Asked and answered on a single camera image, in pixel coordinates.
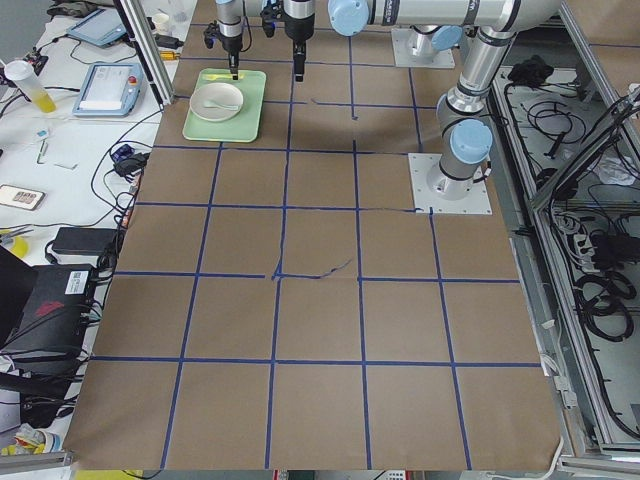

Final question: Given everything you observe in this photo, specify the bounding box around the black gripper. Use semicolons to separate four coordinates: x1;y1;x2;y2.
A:
293;42;306;82
227;37;241;80

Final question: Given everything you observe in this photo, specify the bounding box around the yellow plastic fork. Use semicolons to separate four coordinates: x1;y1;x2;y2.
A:
203;74;233;81

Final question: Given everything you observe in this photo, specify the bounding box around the white round plate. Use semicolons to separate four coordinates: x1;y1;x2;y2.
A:
189;83;244;122

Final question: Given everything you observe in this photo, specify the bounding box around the grey green plastic spoon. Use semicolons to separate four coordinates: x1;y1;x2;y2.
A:
202;100;241;111

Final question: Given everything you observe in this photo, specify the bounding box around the light green tray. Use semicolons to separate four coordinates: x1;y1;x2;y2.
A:
182;68;267;143

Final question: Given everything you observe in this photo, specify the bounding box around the white plastic cup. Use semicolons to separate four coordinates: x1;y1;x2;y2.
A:
151;12;172;35

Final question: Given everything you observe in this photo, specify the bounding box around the teach pendant near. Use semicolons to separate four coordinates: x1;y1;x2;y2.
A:
72;63;144;117

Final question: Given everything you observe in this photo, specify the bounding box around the teach pendant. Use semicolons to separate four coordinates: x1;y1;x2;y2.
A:
67;8;126;48
72;63;144;117

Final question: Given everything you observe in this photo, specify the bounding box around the teach pendant far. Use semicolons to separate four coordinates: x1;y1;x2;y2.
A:
67;8;126;48

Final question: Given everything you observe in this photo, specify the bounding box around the yellow liquid bottle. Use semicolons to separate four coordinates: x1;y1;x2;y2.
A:
4;60;56;113

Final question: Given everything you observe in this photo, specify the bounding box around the black power adapter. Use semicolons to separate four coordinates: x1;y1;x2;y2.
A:
51;227;116;256

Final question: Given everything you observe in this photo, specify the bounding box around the black computer box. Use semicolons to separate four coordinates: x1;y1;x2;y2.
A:
1;264;97;364

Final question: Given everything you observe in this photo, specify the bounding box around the aluminium frame post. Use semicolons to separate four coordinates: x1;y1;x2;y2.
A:
114;0;174;107

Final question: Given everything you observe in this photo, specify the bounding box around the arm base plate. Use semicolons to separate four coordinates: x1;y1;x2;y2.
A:
391;28;455;69
408;153;492;215

